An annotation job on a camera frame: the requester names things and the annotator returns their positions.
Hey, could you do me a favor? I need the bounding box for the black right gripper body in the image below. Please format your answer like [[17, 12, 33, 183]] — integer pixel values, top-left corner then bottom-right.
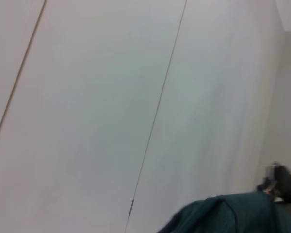
[[257, 162, 291, 204]]

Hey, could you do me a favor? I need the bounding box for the dark teal lunch bag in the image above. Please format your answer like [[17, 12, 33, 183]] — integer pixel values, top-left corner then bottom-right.
[[156, 191, 291, 233]]

